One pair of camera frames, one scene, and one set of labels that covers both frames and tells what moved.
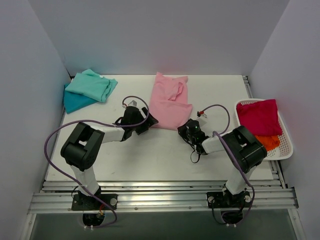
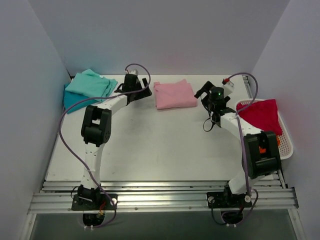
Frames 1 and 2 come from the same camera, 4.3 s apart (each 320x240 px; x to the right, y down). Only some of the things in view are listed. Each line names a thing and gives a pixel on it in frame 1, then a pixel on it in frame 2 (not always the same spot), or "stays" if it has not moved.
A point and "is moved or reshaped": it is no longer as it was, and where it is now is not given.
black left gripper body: (143, 121) to (141, 90)
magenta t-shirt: (261, 117) stays
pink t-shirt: (169, 102) is moved or reshaped
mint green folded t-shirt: (91, 85) stays
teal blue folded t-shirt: (73, 102) stays
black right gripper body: (184, 130) to (204, 93)
